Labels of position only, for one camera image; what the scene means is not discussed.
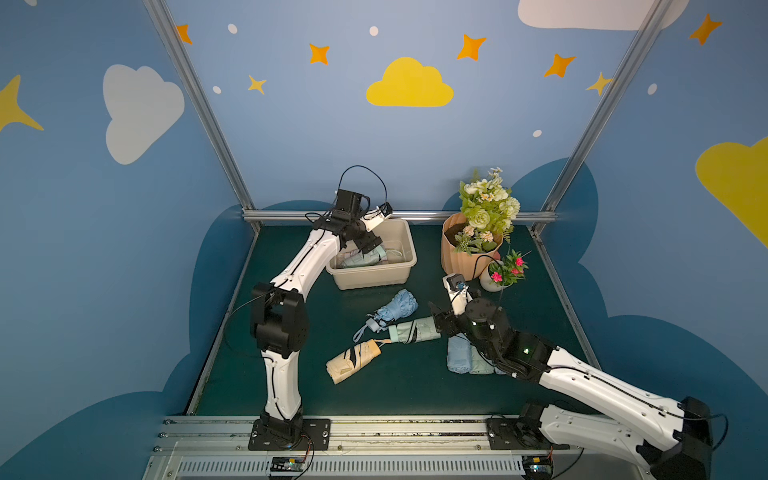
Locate green umbrella with black strap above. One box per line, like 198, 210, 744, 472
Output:
388, 317, 441, 344

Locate mint green umbrella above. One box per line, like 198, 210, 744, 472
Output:
352, 245, 387, 268

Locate light blue umbrella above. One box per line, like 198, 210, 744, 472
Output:
353, 289, 418, 342

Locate beige striped umbrella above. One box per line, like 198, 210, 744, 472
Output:
326, 339, 391, 385

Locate lilac umbrella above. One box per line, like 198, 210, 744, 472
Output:
336, 251, 361, 268

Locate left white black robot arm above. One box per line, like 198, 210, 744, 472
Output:
250, 203, 392, 449

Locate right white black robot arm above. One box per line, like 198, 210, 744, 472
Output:
430, 293, 716, 479

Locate pale blue umbrella left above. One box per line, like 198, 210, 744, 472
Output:
446, 334, 472, 374

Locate beige plastic storage box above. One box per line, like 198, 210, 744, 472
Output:
326, 219, 417, 290

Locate pale green umbrella middle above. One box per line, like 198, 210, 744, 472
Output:
470, 346, 495, 375

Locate white pot with pink flowers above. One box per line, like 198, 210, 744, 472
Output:
480, 249, 529, 292

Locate orange pot with green flowers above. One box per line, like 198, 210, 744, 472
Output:
441, 167, 521, 280

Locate right circuit board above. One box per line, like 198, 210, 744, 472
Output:
522, 456, 553, 480

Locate circuit board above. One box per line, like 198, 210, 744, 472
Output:
522, 456, 553, 480
269, 456, 305, 476

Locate left circuit board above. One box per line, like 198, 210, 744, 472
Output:
269, 456, 305, 476

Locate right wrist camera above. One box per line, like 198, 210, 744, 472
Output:
442, 273, 473, 316

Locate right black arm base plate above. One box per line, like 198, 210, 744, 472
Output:
485, 416, 568, 450

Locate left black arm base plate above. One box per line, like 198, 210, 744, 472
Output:
247, 417, 331, 451

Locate aluminium rail front frame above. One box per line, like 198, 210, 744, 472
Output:
143, 415, 650, 479

